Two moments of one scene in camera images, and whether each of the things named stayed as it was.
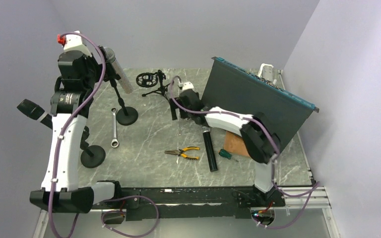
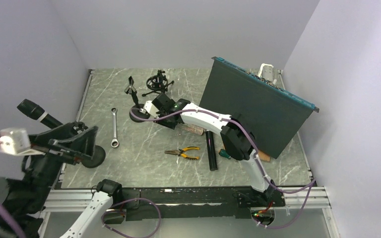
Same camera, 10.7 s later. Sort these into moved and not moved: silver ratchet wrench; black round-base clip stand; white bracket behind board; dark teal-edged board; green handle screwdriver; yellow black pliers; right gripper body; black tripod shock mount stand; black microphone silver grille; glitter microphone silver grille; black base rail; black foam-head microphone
Moved: right gripper body; black tripod shock mount stand; glitter microphone silver grille; black round-base clip stand
Not moved: black base rail; white bracket behind board; yellow black pliers; dark teal-edged board; silver ratchet wrench; black microphone silver grille; black foam-head microphone; green handle screwdriver
